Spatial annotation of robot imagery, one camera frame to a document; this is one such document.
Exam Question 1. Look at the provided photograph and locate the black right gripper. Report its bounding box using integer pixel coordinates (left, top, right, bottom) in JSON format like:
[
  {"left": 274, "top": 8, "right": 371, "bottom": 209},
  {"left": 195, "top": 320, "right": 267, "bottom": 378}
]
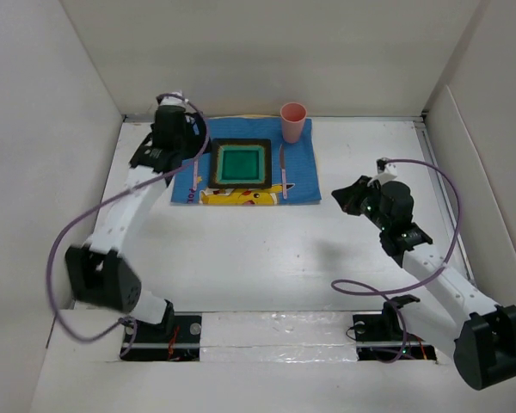
[{"left": 331, "top": 175, "right": 390, "bottom": 231}]

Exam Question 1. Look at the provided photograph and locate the pink handled fork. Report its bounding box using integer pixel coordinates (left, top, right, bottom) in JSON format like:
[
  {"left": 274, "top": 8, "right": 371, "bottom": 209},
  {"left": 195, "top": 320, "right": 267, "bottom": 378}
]
[{"left": 192, "top": 159, "right": 200, "bottom": 193}]

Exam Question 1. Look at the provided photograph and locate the green square plate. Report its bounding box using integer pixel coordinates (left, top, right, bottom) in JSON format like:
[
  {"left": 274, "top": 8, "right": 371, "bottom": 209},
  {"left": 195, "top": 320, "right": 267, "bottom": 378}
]
[{"left": 208, "top": 139, "right": 272, "bottom": 189}]

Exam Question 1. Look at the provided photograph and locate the pink handled knife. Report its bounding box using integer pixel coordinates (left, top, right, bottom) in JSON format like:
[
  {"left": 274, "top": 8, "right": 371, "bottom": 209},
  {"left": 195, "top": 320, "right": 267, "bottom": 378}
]
[{"left": 279, "top": 144, "right": 288, "bottom": 200}]

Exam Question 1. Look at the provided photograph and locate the pink plastic cup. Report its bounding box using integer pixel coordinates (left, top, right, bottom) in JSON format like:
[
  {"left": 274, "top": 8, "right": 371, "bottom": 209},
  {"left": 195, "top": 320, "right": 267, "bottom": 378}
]
[{"left": 279, "top": 102, "right": 307, "bottom": 144}]

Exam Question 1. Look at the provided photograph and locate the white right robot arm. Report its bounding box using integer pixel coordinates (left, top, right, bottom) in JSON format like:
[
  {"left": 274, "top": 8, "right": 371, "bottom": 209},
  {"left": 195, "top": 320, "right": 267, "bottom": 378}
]
[{"left": 332, "top": 176, "right": 516, "bottom": 390}]

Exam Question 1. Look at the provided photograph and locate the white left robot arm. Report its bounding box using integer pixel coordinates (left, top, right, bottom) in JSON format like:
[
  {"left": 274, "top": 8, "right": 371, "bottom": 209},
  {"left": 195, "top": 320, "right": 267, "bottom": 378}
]
[{"left": 64, "top": 103, "right": 210, "bottom": 342}]

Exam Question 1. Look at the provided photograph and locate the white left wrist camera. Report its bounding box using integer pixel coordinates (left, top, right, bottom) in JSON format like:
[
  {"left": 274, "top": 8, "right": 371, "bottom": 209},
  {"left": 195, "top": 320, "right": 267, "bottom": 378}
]
[{"left": 156, "top": 90, "right": 187, "bottom": 106}]

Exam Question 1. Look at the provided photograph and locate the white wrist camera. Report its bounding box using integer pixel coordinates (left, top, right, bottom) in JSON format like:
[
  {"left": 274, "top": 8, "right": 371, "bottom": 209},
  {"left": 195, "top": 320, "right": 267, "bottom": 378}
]
[
  {"left": 156, "top": 90, "right": 187, "bottom": 106},
  {"left": 367, "top": 157, "right": 397, "bottom": 187}
]

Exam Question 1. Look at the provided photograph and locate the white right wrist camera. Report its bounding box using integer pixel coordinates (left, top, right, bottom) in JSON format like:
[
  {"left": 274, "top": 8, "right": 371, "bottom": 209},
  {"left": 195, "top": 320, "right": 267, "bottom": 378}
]
[{"left": 367, "top": 157, "right": 397, "bottom": 187}]

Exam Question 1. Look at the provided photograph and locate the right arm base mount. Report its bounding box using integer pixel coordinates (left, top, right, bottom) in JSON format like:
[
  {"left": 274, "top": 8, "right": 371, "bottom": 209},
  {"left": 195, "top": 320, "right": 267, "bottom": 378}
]
[{"left": 346, "top": 311, "right": 438, "bottom": 363}]

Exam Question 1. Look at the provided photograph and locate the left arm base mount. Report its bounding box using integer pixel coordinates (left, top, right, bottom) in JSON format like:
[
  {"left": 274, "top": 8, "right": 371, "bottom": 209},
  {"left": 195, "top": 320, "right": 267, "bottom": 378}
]
[{"left": 120, "top": 313, "right": 202, "bottom": 362}]

